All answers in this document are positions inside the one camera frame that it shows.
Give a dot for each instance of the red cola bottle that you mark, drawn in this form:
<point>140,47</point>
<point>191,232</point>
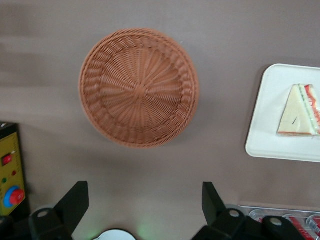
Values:
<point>256,216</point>
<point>297,225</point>
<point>314,222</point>

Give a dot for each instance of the cream plastic tray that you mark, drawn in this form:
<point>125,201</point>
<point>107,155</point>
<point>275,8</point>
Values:
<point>265,140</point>

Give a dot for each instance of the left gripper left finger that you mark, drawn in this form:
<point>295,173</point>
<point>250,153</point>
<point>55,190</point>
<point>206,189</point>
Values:
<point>67,215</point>

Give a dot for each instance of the brown wicker basket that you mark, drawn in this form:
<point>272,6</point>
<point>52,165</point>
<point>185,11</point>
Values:
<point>138,88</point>

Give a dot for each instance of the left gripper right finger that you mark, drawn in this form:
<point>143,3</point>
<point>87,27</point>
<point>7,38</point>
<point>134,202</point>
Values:
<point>222,222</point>

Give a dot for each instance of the black food warmer machine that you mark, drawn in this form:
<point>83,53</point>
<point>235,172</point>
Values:
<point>12,145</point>

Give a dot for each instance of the triangle sandwich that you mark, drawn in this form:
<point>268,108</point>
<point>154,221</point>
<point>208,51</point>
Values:
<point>295,112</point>

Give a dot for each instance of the red emergency stop button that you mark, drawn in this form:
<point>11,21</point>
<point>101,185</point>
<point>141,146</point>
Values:
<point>15,197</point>

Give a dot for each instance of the clear acrylic bottle rack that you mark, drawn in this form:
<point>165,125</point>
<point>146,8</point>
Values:
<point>275,211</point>

